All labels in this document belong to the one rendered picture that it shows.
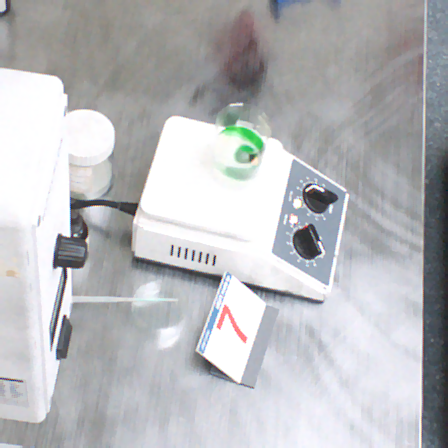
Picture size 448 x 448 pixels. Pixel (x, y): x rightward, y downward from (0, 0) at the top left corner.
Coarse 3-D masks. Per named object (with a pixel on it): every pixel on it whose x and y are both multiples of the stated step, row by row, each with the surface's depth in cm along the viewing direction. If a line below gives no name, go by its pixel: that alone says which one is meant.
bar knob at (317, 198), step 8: (312, 184) 113; (304, 192) 112; (312, 192) 111; (320, 192) 111; (328, 192) 111; (304, 200) 111; (312, 200) 112; (320, 200) 112; (328, 200) 112; (336, 200) 112; (312, 208) 111; (320, 208) 112
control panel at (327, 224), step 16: (288, 176) 111; (304, 176) 113; (320, 176) 114; (288, 192) 111; (336, 192) 115; (288, 208) 110; (304, 208) 111; (336, 208) 114; (288, 224) 109; (304, 224) 110; (320, 224) 112; (336, 224) 113; (288, 240) 108; (336, 240) 112; (288, 256) 108; (320, 256) 110; (304, 272) 108; (320, 272) 109
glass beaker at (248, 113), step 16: (224, 112) 104; (240, 112) 105; (256, 112) 104; (224, 128) 106; (256, 128) 106; (272, 128) 103; (224, 144) 102; (224, 160) 104; (240, 160) 103; (256, 160) 104; (224, 176) 106; (240, 176) 105; (256, 176) 106
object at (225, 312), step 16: (240, 288) 108; (224, 304) 106; (240, 304) 108; (256, 304) 109; (224, 320) 106; (240, 320) 107; (224, 336) 105; (240, 336) 107; (208, 352) 104; (224, 352) 105; (240, 352) 106
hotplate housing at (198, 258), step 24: (288, 168) 112; (312, 168) 114; (144, 216) 107; (144, 240) 108; (168, 240) 107; (192, 240) 106; (216, 240) 106; (240, 240) 106; (264, 240) 107; (168, 264) 111; (192, 264) 110; (216, 264) 109; (240, 264) 108; (264, 264) 107; (288, 264) 107; (264, 288) 111; (288, 288) 110; (312, 288) 109
